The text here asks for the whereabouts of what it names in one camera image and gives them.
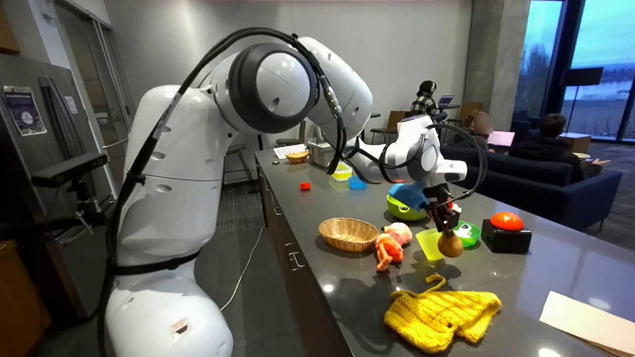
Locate pink orange plush toy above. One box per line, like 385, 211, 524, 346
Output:
373, 219, 415, 275

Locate yellow lidded container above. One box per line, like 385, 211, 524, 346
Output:
329, 160, 355, 184

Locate lime green plastic cup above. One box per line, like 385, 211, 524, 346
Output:
413, 227, 446, 265

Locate seated person in hoodie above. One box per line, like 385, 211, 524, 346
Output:
460, 106, 492, 152

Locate standing person with headphones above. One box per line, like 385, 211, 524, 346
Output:
409, 76, 440, 118

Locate seated dark haired person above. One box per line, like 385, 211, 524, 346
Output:
508, 110, 589, 184

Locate thin white hanging cable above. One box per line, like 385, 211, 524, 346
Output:
218, 221, 268, 312

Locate yellow knitted cloth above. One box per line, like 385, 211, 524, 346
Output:
381, 271, 504, 354

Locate open laptop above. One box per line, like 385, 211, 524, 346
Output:
486, 126, 518, 150

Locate metal drawer handle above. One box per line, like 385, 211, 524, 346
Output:
282, 239, 308, 273

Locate purple wall poster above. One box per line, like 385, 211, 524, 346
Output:
0, 82, 50, 138

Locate white paper napkin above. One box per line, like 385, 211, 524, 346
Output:
538, 289, 635, 357

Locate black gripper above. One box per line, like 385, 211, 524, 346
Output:
423, 180, 464, 239

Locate green toy vegetable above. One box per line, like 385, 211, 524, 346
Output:
385, 191, 431, 223

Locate oval wicker basket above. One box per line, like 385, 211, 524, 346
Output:
317, 215, 381, 255

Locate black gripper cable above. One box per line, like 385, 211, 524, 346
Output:
427, 120, 492, 203

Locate dark sofa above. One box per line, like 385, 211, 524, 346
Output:
446, 140, 625, 233

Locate yellow wooden bowl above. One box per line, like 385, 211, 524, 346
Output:
284, 148, 311, 166

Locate black camera on tripod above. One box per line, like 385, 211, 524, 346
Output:
30, 150, 111, 229

